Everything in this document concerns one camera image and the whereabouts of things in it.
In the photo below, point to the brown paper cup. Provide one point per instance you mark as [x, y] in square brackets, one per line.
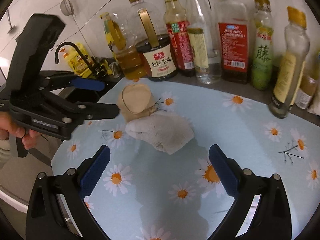
[136, 101]

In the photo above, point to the daisy print tablecloth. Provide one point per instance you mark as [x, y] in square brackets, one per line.
[145, 193]

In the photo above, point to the white cloth towel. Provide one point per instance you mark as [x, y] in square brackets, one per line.
[165, 131]

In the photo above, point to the slim bottle gold cap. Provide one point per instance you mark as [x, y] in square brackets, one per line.
[292, 64]

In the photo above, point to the person's left hand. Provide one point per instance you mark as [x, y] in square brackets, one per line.
[9, 127]

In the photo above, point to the soy sauce jug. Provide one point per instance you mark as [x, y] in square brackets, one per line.
[155, 51]

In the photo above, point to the clear bottle beige label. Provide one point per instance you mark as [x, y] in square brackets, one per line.
[202, 37]

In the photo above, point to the clear bottle red label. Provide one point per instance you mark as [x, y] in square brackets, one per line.
[232, 23]

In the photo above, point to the red label vinegar bottle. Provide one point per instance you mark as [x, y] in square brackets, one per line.
[176, 24]

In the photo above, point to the small glass jar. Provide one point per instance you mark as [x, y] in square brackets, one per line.
[306, 91]

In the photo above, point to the white blue salt bag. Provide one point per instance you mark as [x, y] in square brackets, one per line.
[315, 99]

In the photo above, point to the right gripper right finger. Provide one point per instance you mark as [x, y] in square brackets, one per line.
[241, 187]

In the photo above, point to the yellow dish soap bottle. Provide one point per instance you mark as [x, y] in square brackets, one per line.
[75, 62]

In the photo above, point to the yellow black cloth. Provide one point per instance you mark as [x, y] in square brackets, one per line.
[101, 67]

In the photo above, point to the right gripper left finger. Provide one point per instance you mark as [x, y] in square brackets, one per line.
[76, 184]

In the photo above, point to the green label oil bottle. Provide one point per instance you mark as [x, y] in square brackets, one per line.
[262, 65]

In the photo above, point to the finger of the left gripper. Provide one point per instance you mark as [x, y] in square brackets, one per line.
[60, 80]
[97, 110]

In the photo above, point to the black sink faucet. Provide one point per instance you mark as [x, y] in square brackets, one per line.
[58, 54]

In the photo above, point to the hanging metal strainer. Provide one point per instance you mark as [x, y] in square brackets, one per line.
[67, 8]

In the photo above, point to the large cooking oil jug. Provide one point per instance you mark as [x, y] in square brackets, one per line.
[126, 30]

